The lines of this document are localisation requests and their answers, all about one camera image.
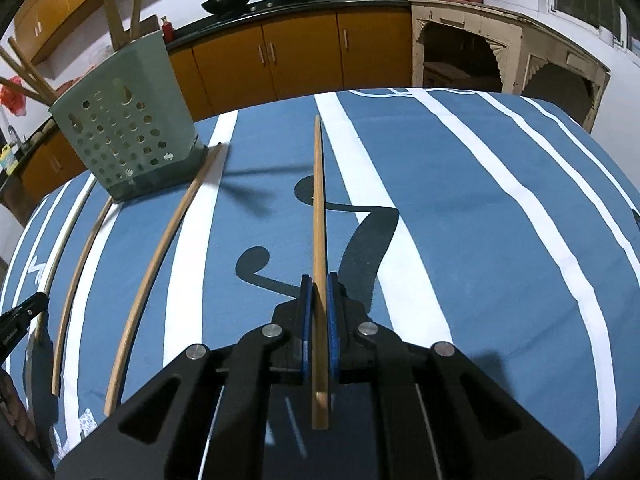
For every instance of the red bottle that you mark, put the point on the red bottle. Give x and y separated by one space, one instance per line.
168 30

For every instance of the white cup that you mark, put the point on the white cup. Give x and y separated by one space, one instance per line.
605 36

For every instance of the row of wooden chopsticks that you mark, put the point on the row of wooden chopsticks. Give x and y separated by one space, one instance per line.
110 0

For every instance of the brown wooden wall cabinets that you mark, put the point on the brown wooden wall cabinets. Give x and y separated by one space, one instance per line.
60 10

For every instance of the yellow detergent bottle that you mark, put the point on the yellow detergent bottle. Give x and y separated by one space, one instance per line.
7 160

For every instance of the weathered white wooden table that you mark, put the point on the weathered white wooden table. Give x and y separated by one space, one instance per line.
505 25

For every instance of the metal kitchen faucet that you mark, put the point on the metal kitchen faucet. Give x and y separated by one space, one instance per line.
14 137

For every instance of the green perforated plastic chopstick holder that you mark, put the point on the green perforated plastic chopstick holder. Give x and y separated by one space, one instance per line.
125 120

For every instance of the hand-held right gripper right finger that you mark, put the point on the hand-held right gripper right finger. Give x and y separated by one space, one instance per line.
332 330

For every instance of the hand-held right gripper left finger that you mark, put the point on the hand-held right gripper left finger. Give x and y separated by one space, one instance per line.
306 330

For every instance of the red plastic bag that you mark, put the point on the red plastic bag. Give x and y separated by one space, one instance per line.
14 97

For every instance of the black gas stove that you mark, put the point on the black gas stove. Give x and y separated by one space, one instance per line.
280 5

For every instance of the dark wooden cutting board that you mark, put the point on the dark wooden cutting board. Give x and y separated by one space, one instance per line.
147 30

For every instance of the blue white striped tablecloth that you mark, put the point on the blue white striped tablecloth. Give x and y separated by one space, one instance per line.
475 210

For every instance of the wooden stool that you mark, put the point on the wooden stool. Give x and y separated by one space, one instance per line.
447 74

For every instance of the person's left hand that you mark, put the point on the person's left hand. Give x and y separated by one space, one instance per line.
12 400

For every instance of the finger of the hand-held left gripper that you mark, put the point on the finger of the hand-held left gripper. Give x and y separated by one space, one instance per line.
22 315

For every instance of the tan wooden chopstick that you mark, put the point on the tan wooden chopstick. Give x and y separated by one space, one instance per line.
318 210

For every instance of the brown wooden base cabinets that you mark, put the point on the brown wooden base cabinets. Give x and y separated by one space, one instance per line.
300 55

